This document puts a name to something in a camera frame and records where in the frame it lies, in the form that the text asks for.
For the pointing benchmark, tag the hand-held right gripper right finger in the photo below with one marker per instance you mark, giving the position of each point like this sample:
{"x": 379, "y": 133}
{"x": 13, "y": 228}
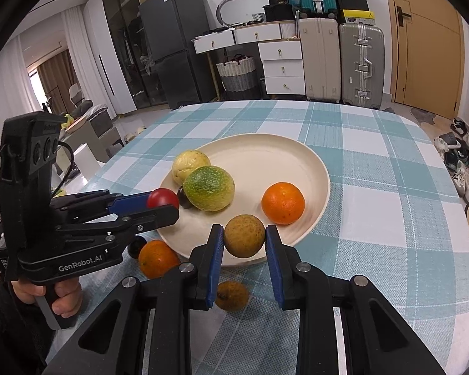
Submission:
{"x": 273, "y": 269}

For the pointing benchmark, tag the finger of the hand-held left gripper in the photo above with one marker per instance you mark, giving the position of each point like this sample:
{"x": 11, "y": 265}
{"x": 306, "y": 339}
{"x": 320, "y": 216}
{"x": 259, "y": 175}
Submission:
{"x": 156, "y": 218}
{"x": 129, "y": 203}

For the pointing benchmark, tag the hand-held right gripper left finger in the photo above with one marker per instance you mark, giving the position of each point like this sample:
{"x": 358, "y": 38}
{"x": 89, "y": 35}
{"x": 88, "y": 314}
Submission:
{"x": 215, "y": 269}

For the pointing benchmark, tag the red tomato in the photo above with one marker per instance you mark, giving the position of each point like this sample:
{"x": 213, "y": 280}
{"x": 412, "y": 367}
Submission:
{"x": 162, "y": 198}

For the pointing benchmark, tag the dark purple plum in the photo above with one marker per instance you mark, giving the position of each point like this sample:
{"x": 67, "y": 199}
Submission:
{"x": 136, "y": 247}
{"x": 184, "y": 197}

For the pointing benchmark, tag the brown longan fruit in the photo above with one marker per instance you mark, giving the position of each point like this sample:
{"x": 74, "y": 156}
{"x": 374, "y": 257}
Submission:
{"x": 231, "y": 295}
{"x": 244, "y": 241}

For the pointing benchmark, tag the green yellow citrus fruit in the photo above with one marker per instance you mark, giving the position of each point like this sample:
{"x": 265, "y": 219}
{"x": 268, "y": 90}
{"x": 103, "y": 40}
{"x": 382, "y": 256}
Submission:
{"x": 209, "y": 188}

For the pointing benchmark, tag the large orange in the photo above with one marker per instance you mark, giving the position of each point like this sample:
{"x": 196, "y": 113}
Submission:
{"x": 283, "y": 203}

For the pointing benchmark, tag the cream round plate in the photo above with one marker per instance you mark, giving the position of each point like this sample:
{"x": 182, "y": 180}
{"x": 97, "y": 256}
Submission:
{"x": 258, "y": 164}

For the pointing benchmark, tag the person's left forearm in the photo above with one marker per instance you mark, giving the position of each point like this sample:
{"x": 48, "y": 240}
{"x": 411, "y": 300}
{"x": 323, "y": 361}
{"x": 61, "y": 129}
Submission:
{"x": 11, "y": 332}

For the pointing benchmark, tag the person's left hand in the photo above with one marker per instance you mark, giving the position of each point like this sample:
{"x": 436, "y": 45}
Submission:
{"x": 68, "y": 297}

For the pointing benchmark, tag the small orange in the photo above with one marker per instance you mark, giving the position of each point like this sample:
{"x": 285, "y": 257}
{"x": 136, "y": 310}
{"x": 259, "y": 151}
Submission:
{"x": 158, "y": 259}

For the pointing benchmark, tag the white cylinder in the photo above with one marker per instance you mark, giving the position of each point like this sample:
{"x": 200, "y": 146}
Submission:
{"x": 89, "y": 160}

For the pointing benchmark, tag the grey sofa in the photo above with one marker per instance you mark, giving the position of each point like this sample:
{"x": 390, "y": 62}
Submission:
{"x": 93, "y": 123}

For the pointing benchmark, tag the white office chair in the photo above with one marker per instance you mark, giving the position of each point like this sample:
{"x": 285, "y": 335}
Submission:
{"x": 76, "y": 95}

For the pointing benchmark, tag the brown curtain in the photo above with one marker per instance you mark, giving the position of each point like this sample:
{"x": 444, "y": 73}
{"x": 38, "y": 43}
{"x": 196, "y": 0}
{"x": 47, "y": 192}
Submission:
{"x": 54, "y": 78}

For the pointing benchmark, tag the white wardrobe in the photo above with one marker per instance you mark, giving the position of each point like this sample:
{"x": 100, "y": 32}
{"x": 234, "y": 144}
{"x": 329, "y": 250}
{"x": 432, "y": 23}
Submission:
{"x": 101, "y": 74}

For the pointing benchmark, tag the dark glass cabinet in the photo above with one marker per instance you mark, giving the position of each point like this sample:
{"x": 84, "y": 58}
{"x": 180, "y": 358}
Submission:
{"x": 121, "y": 47}

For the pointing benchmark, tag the dark grey fridge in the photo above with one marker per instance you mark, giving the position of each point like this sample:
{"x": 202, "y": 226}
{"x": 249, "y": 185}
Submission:
{"x": 172, "y": 47}

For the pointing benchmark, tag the woven laundry basket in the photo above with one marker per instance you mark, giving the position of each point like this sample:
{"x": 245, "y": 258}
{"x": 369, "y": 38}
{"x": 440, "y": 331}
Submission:
{"x": 236, "y": 72}

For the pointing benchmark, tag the white dresser with drawers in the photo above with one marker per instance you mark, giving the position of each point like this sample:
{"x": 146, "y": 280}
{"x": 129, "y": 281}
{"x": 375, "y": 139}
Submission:
{"x": 281, "y": 66}

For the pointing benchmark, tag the grey door mat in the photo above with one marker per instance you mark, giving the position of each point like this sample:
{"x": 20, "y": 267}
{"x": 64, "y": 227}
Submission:
{"x": 422, "y": 115}

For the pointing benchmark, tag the beige suitcase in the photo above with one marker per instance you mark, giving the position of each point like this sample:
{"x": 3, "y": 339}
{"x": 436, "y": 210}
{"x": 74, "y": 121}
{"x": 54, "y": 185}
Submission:
{"x": 320, "y": 60}

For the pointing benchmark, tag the pile of shoes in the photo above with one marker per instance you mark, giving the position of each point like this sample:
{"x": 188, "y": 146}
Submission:
{"x": 463, "y": 156}

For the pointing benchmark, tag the silver suitcase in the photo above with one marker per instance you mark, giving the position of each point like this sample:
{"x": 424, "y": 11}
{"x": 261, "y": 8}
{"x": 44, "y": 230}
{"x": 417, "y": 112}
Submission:
{"x": 361, "y": 64}

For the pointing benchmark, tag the black storage box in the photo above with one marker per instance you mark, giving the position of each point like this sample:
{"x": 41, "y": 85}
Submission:
{"x": 277, "y": 12}

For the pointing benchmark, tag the yellow black shoe box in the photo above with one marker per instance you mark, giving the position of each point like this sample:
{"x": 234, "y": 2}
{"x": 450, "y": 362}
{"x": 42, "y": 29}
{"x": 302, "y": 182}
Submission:
{"x": 355, "y": 16}

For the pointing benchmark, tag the wooden door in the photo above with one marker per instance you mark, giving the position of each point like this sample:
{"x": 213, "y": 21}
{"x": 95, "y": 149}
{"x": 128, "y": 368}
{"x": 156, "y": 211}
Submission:
{"x": 426, "y": 39}

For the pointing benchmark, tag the oval mirror frame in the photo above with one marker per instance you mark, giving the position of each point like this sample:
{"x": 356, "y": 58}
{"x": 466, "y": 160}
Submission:
{"x": 222, "y": 7}

